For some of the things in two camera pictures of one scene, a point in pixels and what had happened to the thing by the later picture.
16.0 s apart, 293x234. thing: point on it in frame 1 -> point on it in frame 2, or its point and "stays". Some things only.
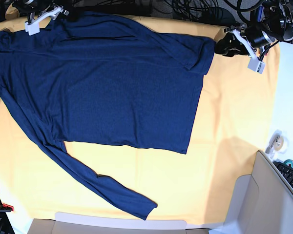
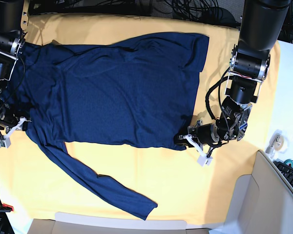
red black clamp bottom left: x=4 y=207 stays
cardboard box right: x=263 y=203 stays
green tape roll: x=289 y=161 stays
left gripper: x=42 y=9 -> x=9 y=121
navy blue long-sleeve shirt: x=85 y=76 stays
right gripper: x=253 y=36 -> x=208 y=132
